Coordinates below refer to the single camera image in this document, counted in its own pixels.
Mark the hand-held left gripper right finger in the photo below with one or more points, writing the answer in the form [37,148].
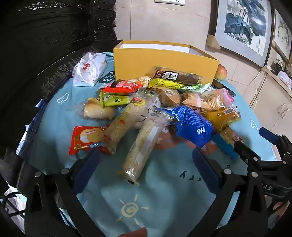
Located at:
[205,169]

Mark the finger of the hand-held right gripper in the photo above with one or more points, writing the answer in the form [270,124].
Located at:
[225,147]
[268,135]

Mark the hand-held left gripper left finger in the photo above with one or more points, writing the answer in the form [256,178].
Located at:
[87,169]

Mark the large blue snack packet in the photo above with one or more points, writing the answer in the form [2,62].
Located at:
[194,125]

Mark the long clear rice cracker packet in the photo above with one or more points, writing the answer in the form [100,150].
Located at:
[143,148]

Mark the brown paper cake packet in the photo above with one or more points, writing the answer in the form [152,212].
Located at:
[170,96]

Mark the brown stick clear packet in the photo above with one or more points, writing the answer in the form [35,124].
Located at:
[180,76]

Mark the yellow snack bar packet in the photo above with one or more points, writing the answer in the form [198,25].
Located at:
[165,83]

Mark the orange white snack packet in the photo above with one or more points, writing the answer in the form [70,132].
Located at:
[142,81]

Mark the yellow cardboard box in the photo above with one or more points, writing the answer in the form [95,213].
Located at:
[159,57]

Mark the brown snack packet red label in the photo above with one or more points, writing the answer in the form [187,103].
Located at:
[230,135]

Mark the yellow-brown snack packet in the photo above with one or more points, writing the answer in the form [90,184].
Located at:
[222,118]

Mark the red round cracker packet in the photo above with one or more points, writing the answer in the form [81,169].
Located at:
[89,139]

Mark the white low cabinet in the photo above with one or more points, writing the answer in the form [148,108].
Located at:
[273,98]

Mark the small biscuit packet white label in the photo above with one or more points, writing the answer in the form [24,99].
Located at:
[216,98]

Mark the rice cracker packet orange label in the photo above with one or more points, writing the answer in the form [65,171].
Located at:
[121,127]

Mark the orange-brown wrapped cake packet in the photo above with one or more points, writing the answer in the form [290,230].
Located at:
[192,100]

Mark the bread bun clear packet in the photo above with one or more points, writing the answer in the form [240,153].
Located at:
[98,111]

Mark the green cucumber print packet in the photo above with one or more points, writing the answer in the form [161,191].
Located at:
[197,88]

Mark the apple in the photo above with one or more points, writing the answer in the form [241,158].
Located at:
[220,72]

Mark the yellow-green small snack packet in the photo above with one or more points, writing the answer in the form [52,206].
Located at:
[114,99]

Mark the white plastic bag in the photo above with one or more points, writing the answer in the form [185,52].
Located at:
[13,202]

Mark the red long biscuit packet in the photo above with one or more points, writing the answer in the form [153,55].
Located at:
[121,87]

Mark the white red candy packet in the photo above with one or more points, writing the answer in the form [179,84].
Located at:
[87,68]

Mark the small framed painting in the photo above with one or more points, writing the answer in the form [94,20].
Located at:
[282,34]

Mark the cardboard corner protector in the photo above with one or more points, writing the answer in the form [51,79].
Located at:
[212,42]

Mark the large framed lotus painting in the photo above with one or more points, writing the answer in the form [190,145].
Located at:
[244,25]

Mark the dark carved wooden cabinet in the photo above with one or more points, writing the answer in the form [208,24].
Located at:
[45,34]

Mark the white wall socket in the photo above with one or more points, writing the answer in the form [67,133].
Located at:
[170,1]

